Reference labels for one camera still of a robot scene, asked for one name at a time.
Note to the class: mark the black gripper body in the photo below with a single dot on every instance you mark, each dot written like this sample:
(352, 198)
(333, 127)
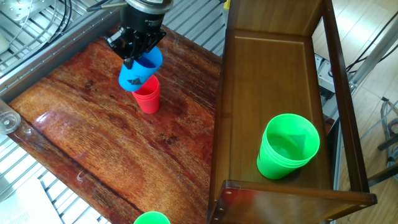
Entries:
(143, 21)

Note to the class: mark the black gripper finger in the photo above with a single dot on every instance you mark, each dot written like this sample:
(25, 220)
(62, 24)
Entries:
(149, 42)
(122, 46)

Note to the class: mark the blue plastic cup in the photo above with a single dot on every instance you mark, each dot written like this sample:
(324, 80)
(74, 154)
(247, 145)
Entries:
(140, 74)

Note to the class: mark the red plastic cup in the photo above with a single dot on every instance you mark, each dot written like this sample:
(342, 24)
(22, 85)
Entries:
(149, 102)

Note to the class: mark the green plastic cup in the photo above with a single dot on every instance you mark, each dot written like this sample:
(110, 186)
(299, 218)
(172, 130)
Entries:
(273, 165)

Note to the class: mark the dark wooden shelf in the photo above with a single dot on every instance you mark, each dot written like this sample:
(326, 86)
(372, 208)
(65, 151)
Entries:
(242, 124)

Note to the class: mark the wood grain table mat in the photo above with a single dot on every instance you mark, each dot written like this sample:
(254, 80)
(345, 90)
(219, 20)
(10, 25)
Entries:
(109, 149)

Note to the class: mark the aluminium plate with cylinder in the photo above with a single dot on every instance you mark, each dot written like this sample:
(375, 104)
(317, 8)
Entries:
(18, 9)

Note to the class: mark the green cup at bottom edge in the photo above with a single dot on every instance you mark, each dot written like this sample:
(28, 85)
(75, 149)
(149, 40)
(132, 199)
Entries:
(151, 218)

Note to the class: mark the white paper sheet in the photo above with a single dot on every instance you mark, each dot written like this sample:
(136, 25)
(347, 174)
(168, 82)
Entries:
(25, 205)

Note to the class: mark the aluminium table leg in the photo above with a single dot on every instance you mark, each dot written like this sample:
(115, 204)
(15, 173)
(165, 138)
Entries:
(373, 56)

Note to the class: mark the aluminium frame rail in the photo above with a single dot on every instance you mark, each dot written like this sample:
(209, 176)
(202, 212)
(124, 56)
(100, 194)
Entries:
(62, 49)

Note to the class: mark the grey switch box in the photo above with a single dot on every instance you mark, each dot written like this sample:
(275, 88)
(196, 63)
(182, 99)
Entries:
(325, 77)

